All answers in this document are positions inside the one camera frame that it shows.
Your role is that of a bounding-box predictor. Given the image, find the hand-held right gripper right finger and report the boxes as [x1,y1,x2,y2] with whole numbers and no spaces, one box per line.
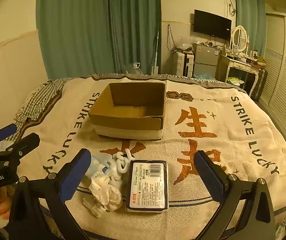
[193,150,277,240]

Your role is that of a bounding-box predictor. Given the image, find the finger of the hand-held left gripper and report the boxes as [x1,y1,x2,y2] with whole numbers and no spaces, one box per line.
[0,123,18,153]
[0,133,41,167]

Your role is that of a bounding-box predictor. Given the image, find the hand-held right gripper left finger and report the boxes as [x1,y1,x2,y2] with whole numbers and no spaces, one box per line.
[8,148,92,240]

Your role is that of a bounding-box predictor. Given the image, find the white lace cloth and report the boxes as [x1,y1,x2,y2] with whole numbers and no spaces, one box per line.
[89,171,123,212]

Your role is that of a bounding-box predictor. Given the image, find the black tissue paper pack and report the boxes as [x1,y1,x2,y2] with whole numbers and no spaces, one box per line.
[125,159,169,213]

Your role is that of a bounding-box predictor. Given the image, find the cardboard box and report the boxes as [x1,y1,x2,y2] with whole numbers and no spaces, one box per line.
[88,82,166,140]

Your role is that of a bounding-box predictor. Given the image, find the person's left hand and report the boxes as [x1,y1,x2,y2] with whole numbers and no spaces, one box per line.
[0,185,16,222]

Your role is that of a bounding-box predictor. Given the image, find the clear plastic clip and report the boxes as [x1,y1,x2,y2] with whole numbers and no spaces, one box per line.
[82,197,106,218]

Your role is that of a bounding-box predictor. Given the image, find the printed beige blanket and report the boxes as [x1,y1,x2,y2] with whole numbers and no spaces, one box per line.
[15,74,286,240]

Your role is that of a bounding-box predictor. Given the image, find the checkered cloth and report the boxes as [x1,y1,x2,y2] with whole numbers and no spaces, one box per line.
[14,79,74,140]

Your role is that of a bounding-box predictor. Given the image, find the yellow white bag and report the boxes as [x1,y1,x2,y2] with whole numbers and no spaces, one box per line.
[227,76,245,88]

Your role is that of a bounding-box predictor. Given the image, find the blue plastic bag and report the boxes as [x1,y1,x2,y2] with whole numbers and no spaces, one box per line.
[193,72,212,80]

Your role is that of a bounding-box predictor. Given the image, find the dark suitcase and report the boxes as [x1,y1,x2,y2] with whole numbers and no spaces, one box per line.
[252,67,269,102]

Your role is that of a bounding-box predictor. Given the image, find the white suitcase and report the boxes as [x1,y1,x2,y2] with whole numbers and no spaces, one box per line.
[172,51,195,78]

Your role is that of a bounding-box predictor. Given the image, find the white dressing table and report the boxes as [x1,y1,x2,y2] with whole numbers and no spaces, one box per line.
[215,53,267,98]

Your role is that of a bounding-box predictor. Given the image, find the grey mini fridge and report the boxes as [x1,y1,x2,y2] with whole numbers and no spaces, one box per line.
[192,42,220,78]

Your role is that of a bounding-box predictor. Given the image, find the clear water jug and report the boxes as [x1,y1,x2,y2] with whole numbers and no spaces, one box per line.
[124,62,143,76]

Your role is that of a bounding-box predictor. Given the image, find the wide green curtain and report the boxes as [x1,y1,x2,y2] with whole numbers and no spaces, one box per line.
[36,0,113,80]

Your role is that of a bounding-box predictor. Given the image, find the white mop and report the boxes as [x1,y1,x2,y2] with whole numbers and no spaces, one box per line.
[151,30,161,75]

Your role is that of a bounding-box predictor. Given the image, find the white louvered wardrobe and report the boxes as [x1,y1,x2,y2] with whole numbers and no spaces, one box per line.
[259,12,286,140]

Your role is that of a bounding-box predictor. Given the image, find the clear plastic bag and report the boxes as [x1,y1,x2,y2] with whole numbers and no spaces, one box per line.
[177,36,194,53]

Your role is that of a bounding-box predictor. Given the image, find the white oval vanity mirror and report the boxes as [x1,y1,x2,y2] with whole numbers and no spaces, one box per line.
[230,25,250,54]

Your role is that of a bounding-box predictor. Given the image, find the narrow green curtain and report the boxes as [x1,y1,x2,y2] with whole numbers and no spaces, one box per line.
[107,0,162,75]

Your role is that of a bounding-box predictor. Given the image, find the light green curtain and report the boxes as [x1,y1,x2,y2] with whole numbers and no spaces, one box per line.
[234,0,267,55]

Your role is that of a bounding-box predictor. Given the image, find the black wall cables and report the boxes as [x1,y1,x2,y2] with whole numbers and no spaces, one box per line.
[167,24,181,53]

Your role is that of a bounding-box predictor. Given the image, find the black wall television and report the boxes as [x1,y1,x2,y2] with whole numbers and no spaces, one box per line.
[194,9,232,40]

